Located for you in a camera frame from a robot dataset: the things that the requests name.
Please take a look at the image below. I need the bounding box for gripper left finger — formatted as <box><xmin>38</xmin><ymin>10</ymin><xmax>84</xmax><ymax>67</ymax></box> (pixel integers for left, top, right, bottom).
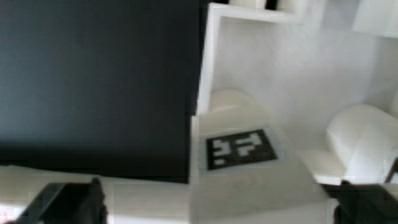
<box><xmin>17</xmin><ymin>178</ymin><xmax>109</xmax><ymax>224</ymax></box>

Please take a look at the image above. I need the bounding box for white chair leg with marker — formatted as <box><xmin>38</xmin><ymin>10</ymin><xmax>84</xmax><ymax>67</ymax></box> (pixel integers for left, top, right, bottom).
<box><xmin>328</xmin><ymin>105</ymin><xmax>398</xmax><ymax>184</ymax></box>

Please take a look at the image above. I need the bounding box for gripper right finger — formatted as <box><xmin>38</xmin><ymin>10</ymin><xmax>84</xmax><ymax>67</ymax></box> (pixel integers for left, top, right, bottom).
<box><xmin>322</xmin><ymin>181</ymin><xmax>398</xmax><ymax>224</ymax></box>

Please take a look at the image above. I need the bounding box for white chair seat piece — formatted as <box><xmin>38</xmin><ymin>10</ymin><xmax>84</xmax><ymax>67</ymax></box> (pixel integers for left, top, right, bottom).
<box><xmin>194</xmin><ymin>0</ymin><xmax>398</xmax><ymax>188</ymax></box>

